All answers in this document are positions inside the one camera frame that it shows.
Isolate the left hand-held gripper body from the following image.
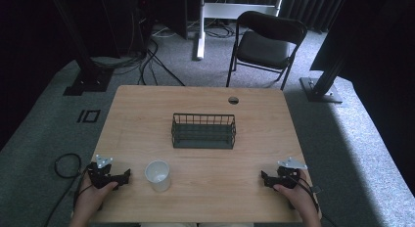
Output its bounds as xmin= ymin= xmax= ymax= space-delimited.
xmin=86 ymin=154 xmax=123 ymax=191

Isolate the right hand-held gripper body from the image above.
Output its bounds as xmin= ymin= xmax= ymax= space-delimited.
xmin=274 ymin=157 xmax=308 ymax=190

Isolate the white translucent plastic cup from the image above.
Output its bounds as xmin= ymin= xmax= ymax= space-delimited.
xmin=144 ymin=159 xmax=171 ymax=193

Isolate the dark green wire basket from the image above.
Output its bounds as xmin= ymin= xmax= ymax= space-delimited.
xmin=170 ymin=113 xmax=237 ymax=151

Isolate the person's left hand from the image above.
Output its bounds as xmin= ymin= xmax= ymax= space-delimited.
xmin=72 ymin=173 xmax=119 ymax=221

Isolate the person's right hand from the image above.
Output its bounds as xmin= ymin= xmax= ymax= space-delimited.
xmin=272 ymin=168 xmax=318 ymax=215

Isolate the black metal stand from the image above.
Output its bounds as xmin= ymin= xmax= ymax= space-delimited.
xmin=48 ymin=0 xmax=115 ymax=97
xmin=299 ymin=40 xmax=350 ymax=105

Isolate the black folding chair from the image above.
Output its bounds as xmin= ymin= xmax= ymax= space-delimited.
xmin=225 ymin=10 xmax=308 ymax=91

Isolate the black cabinet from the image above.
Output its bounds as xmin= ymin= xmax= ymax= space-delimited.
xmin=162 ymin=0 xmax=189 ymax=41

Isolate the dark curtain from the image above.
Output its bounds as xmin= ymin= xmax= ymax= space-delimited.
xmin=279 ymin=0 xmax=348 ymax=33

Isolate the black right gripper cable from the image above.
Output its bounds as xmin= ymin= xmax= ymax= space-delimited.
xmin=288 ymin=173 xmax=323 ymax=212

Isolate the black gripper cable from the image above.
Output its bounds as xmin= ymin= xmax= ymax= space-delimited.
xmin=288 ymin=173 xmax=323 ymax=212
xmin=43 ymin=153 xmax=96 ymax=227

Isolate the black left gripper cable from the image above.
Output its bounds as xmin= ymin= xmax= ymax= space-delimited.
xmin=43 ymin=153 xmax=96 ymax=227

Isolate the bundle of black floor cables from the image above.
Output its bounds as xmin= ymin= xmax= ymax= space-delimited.
xmin=90 ymin=21 xmax=187 ymax=88

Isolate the white metal desk frame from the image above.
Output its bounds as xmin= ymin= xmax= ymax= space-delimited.
xmin=195 ymin=0 xmax=285 ymax=62

